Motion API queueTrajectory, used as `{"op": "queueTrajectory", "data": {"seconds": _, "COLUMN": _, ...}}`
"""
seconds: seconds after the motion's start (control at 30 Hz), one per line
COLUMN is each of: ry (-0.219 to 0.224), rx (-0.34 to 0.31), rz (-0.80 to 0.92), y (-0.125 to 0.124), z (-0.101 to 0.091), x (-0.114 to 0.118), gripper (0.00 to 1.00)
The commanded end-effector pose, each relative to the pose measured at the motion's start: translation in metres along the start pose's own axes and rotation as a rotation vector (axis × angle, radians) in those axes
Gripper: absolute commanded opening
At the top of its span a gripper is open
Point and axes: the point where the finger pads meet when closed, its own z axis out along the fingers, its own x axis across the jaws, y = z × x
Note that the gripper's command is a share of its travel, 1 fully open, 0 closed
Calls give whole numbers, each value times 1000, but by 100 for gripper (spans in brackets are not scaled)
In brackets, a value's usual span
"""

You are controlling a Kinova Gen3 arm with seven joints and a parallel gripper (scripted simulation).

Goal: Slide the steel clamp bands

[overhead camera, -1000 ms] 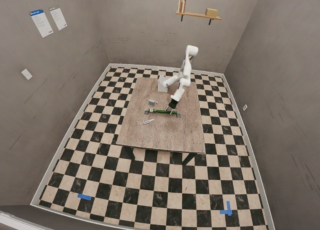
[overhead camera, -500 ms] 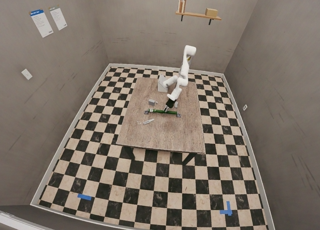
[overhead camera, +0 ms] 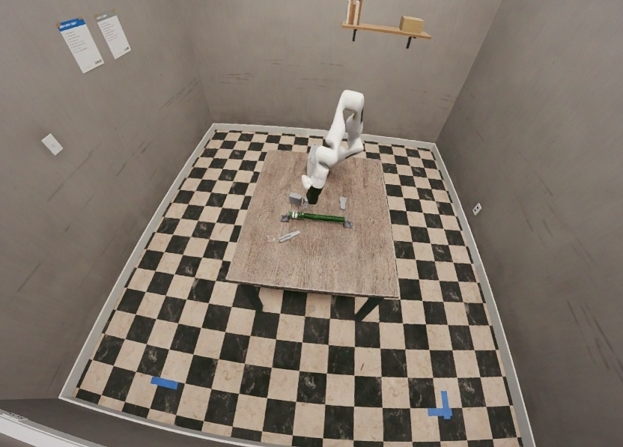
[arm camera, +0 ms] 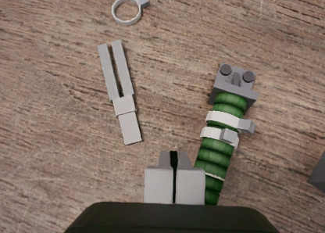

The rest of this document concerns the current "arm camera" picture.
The grey metal clamp band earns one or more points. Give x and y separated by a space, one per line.
243 125
224 135
140 3

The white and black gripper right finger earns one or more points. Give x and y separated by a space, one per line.
188 181

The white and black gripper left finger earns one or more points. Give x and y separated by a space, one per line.
159 180

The dark grey block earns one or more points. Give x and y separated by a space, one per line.
317 178

